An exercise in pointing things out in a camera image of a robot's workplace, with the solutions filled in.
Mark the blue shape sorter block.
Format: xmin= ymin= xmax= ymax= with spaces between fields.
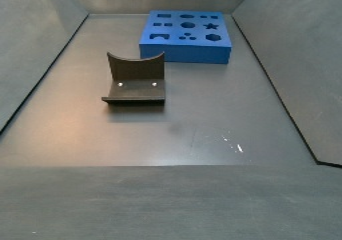
xmin=138 ymin=10 xmax=232 ymax=64

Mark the black curved holder stand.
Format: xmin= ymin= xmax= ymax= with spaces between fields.
xmin=101 ymin=53 xmax=165 ymax=104

